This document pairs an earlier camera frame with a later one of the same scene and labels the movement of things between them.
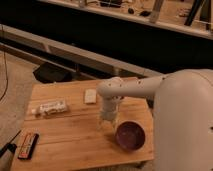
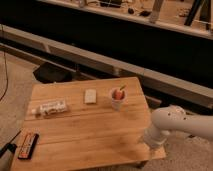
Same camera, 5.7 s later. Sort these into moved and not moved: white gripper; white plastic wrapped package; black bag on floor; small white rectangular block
Moved: white gripper
Not moved: white plastic wrapped package; small white rectangular block; black bag on floor
